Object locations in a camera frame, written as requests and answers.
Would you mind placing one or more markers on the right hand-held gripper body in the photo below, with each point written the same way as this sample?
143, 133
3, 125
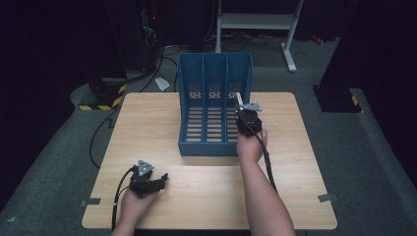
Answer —
250, 120

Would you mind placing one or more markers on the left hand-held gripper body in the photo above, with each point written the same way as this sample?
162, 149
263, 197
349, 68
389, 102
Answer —
141, 182

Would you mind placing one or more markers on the blue plastic file rack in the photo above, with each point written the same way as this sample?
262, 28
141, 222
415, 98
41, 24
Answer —
209, 131

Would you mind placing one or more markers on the person's left hand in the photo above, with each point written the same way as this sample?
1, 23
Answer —
136, 205

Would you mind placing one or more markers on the person's right hand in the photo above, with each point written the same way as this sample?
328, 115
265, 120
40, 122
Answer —
250, 147

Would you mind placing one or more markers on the grey tape strip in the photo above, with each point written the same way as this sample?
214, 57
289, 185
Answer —
327, 197
90, 202

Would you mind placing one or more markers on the black stand base hazard tape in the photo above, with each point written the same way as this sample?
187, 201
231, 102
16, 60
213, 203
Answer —
337, 100
105, 95

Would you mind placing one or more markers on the white paper scrap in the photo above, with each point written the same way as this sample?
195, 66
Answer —
162, 84

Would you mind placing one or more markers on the white metal stand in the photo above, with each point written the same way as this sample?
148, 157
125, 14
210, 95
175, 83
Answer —
259, 21

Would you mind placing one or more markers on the small grey tape scrap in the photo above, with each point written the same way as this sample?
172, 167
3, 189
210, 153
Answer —
11, 219

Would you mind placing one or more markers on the dark computer tower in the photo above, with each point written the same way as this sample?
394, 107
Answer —
134, 32

